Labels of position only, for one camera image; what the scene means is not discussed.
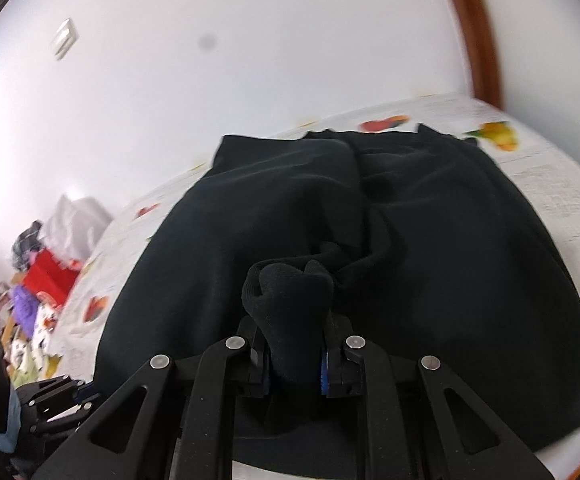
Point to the purple plush cloth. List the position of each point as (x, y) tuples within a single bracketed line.
[(24, 310)]

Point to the dark patterned cloth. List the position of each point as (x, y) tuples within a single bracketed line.
[(27, 245)]

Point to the brown wooden door frame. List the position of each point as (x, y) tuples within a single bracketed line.
[(475, 35)]

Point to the white plastic bag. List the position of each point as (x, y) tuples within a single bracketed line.
[(74, 225)]

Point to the white wall switch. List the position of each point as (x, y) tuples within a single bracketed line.
[(64, 40)]

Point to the red paper bag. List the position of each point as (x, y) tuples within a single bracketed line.
[(47, 275)]

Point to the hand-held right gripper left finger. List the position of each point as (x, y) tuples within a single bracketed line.
[(262, 375)]

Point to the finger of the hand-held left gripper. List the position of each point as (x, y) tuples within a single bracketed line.
[(54, 389), (64, 417)]

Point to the white spotted cloth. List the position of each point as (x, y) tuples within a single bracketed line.
[(37, 330)]

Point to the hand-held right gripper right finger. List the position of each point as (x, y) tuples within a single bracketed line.
[(326, 372)]

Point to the white fruit-print bed sheet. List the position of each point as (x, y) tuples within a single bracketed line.
[(545, 175)]

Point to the black sweater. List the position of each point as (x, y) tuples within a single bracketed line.
[(445, 260)]

